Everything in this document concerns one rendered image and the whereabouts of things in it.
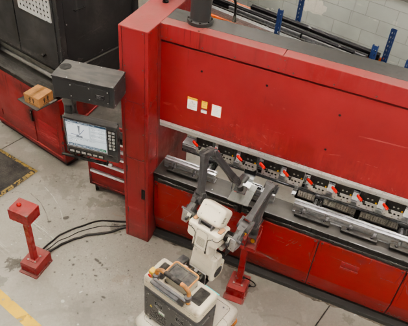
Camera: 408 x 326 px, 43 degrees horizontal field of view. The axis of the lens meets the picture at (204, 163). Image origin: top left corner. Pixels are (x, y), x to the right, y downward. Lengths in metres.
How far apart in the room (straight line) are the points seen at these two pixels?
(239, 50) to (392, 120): 1.17
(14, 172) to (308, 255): 3.36
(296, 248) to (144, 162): 1.53
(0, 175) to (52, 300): 1.80
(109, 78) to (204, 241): 1.40
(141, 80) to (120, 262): 1.91
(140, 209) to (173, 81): 1.40
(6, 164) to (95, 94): 2.56
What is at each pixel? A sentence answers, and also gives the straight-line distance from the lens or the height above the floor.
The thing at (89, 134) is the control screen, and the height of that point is 1.47.
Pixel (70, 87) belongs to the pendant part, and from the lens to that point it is 4.06.
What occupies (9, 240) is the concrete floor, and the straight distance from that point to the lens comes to 5.52.
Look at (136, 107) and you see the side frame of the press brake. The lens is 4.26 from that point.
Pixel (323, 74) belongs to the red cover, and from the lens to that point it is 3.72.
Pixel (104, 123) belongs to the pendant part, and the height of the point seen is 1.60.
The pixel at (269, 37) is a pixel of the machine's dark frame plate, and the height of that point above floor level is 2.30.
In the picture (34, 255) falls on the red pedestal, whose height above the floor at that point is 0.19.
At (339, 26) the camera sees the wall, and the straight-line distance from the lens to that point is 8.45.
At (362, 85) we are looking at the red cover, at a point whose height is 2.24.
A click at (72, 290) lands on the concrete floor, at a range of 5.03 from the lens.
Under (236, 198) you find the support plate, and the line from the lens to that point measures 4.39.
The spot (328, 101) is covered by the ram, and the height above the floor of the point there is 2.03.
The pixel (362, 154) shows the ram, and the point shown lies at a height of 1.67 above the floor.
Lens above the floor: 4.08
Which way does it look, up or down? 41 degrees down
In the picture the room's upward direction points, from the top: 5 degrees clockwise
